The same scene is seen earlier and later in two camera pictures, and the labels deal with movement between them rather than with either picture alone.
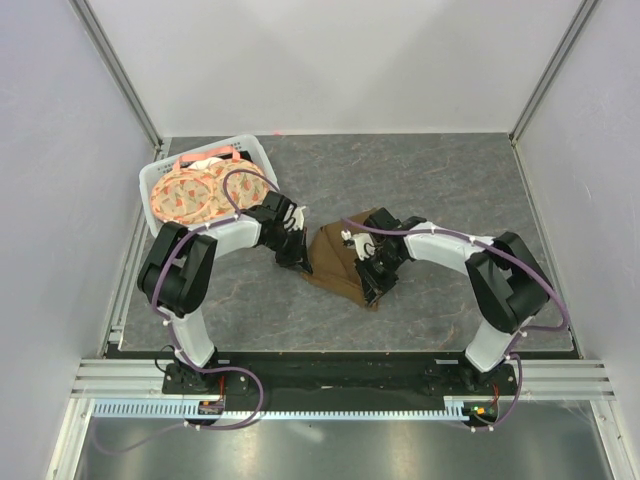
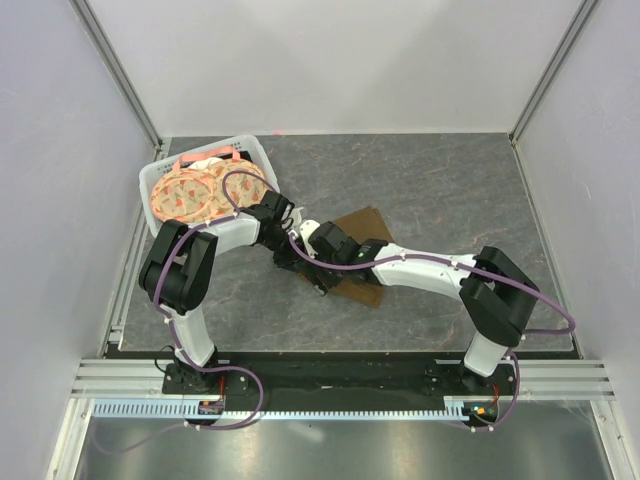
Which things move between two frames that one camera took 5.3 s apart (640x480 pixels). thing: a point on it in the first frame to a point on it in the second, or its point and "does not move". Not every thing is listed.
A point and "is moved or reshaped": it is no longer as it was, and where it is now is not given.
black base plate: (340, 378) does not move
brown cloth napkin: (333, 262) is moved or reshaped
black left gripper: (297, 258) does not move
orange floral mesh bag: (192, 192) does not move
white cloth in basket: (204, 164) does not move
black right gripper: (372, 287) to (310, 270)
